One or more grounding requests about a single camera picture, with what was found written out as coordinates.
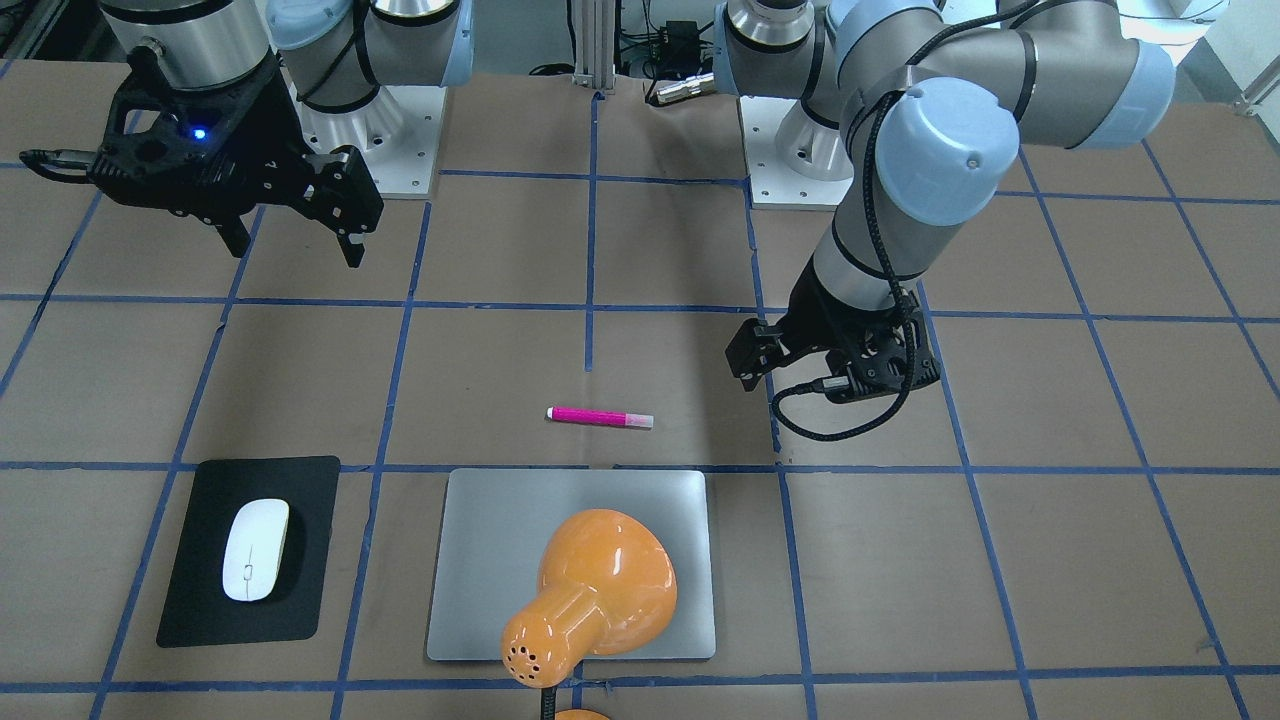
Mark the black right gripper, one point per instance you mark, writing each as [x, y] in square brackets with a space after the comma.
[268, 125]

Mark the silver laptop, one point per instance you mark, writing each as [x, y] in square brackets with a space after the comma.
[495, 527]

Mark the black electronics box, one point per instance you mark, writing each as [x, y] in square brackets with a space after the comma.
[678, 49]

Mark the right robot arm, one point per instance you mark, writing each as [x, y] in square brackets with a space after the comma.
[334, 55]

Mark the orange desk lamp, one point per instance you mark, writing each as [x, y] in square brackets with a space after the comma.
[605, 586]

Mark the black mousepad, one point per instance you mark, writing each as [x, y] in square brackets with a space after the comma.
[196, 612]

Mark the silver metal connector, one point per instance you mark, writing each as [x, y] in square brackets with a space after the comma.
[700, 85]

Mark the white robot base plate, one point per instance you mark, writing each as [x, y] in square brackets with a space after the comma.
[794, 162]

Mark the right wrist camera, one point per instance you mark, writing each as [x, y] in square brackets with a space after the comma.
[130, 146]

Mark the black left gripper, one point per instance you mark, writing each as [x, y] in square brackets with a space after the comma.
[822, 318]

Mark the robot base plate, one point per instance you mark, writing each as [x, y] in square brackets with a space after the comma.
[398, 134]

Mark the pink marker pen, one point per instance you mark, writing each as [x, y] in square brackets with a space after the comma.
[599, 418]

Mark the white computer mouse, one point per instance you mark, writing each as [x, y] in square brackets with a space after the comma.
[254, 549]

